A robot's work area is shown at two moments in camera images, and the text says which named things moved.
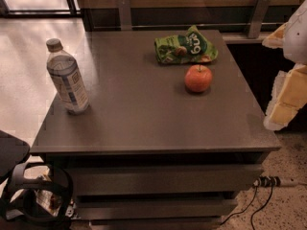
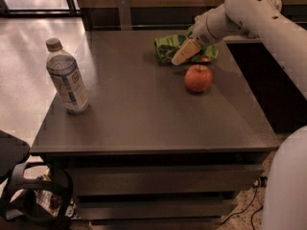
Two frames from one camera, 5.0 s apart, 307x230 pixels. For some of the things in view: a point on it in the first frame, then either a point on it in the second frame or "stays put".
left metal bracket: x=125 y=12 stays put
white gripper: x=296 y=35 → x=202 y=30
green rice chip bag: x=190 y=47 stays put
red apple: x=198 y=78 stays put
